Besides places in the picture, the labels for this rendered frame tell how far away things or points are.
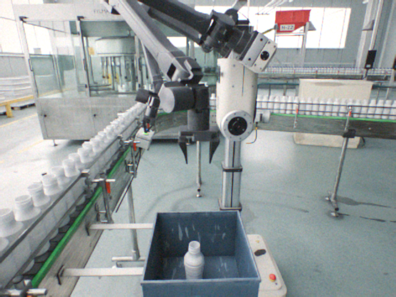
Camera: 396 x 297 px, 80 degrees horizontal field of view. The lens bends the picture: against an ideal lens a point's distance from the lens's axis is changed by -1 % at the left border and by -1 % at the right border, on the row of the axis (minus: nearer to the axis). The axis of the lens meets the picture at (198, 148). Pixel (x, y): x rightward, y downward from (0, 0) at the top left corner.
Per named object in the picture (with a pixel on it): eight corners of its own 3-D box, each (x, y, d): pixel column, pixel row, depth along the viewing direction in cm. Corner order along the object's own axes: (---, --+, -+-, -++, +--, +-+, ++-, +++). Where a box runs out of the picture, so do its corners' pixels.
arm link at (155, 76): (145, 7, 121) (144, 18, 131) (133, 8, 119) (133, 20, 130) (166, 90, 122) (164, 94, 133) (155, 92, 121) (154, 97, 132)
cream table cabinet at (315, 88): (348, 139, 492) (361, 80, 453) (357, 149, 436) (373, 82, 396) (291, 135, 521) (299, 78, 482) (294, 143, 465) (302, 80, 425)
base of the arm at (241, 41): (253, 34, 96) (237, 61, 100) (237, 23, 95) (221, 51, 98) (260, 31, 88) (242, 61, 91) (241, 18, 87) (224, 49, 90)
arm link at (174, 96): (193, 57, 62) (180, 82, 68) (155, 55, 54) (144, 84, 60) (218, 91, 58) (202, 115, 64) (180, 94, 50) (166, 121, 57)
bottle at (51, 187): (46, 231, 72) (33, 182, 67) (52, 219, 78) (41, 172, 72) (67, 228, 74) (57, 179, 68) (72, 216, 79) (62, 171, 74)
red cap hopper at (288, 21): (265, 114, 729) (275, 10, 635) (265, 110, 794) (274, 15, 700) (297, 116, 705) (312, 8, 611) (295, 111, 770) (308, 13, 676)
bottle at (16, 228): (22, 279, 56) (2, 221, 50) (-1, 277, 56) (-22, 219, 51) (40, 260, 61) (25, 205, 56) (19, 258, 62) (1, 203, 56)
